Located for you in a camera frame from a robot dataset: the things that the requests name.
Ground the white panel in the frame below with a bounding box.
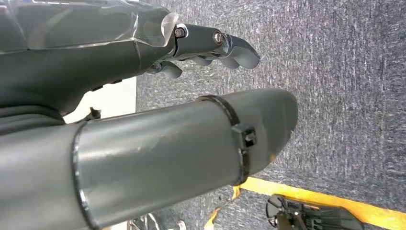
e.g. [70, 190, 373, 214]
[63, 77, 137, 125]

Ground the black robot foot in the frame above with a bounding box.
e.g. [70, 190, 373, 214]
[266, 194, 365, 230]

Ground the yellow floor tape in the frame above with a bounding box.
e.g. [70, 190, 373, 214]
[203, 177, 406, 230]

